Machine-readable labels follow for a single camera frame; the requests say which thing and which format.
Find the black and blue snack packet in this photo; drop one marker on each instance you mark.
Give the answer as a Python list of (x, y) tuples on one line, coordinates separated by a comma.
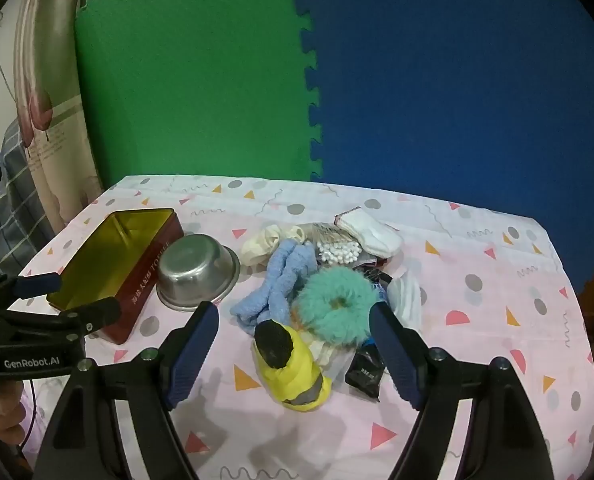
[(364, 372)]

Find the steel bowl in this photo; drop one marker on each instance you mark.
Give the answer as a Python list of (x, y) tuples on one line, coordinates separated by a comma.
[(197, 265)]

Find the cotton swab bag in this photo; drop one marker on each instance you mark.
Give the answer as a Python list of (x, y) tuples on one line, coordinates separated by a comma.
[(337, 252)]

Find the red tin box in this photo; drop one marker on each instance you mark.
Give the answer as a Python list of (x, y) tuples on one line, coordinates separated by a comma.
[(102, 250)]

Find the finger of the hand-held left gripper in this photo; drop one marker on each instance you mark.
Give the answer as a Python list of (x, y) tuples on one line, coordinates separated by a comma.
[(102, 312), (37, 284)]

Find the pink printed tablecloth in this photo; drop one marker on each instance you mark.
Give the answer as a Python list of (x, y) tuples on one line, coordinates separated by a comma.
[(477, 280)]

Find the teal fluffy scrunchie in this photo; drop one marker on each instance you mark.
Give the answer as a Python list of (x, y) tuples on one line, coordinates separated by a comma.
[(317, 320)]

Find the white knit glove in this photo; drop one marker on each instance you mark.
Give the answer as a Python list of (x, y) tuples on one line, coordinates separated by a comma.
[(377, 235)]

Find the wall poster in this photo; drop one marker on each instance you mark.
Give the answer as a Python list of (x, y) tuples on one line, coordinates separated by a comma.
[(52, 125)]

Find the grey plaid cloth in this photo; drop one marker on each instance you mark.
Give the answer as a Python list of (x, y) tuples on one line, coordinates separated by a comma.
[(12, 210)]

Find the blue foam mat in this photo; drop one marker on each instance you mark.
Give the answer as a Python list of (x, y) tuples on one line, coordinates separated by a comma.
[(452, 85)]

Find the white face mask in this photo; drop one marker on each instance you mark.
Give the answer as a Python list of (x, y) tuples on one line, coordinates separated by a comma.
[(407, 300)]

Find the cream latex glove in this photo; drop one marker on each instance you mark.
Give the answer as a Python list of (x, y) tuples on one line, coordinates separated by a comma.
[(257, 250)]

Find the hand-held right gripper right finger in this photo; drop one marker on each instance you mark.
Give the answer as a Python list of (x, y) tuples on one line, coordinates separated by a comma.
[(392, 355)]

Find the light blue fuzzy socks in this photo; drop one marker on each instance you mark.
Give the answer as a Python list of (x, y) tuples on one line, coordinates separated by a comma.
[(277, 285)]

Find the person's left hand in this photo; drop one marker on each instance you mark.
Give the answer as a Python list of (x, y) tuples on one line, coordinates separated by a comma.
[(2, 410)]

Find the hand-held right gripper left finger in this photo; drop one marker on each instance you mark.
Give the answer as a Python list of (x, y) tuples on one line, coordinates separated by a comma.
[(192, 355)]

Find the green foam mat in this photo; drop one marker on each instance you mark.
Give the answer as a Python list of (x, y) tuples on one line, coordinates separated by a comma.
[(187, 70)]

